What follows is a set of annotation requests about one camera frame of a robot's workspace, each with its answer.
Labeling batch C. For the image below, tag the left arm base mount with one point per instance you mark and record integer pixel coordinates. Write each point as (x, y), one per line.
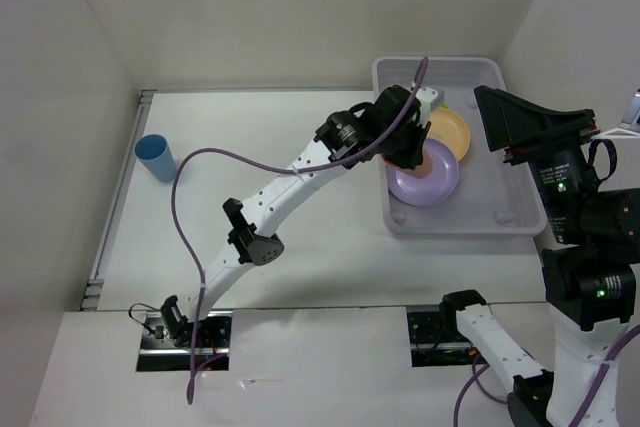
(166, 339)

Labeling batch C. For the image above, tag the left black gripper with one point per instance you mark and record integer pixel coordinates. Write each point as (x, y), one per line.
(412, 158)

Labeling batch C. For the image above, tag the purple plate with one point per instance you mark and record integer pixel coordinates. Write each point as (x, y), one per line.
(436, 187)

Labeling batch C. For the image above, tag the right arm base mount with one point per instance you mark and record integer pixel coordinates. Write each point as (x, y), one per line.
(432, 344)

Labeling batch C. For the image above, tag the orange plate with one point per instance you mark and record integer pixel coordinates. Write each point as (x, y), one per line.
(450, 128)

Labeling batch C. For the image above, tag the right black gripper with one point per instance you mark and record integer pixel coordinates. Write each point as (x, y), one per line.
(504, 117)

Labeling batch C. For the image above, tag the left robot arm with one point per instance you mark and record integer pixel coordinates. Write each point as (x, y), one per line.
(338, 145)

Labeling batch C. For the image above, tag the blue cup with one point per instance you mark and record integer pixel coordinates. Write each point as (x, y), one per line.
(154, 152)

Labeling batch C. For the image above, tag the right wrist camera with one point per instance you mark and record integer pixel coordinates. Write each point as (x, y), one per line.
(631, 118)

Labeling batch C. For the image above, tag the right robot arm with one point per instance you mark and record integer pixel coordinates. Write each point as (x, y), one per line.
(589, 281)

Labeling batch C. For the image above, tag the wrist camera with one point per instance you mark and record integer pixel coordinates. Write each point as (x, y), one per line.
(430, 99)
(631, 118)

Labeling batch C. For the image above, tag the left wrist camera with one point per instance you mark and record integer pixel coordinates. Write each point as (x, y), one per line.
(430, 99)

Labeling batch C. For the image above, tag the red cup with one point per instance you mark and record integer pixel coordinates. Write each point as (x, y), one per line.
(420, 167)

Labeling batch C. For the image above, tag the clear plastic bin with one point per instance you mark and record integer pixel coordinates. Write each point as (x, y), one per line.
(491, 198)

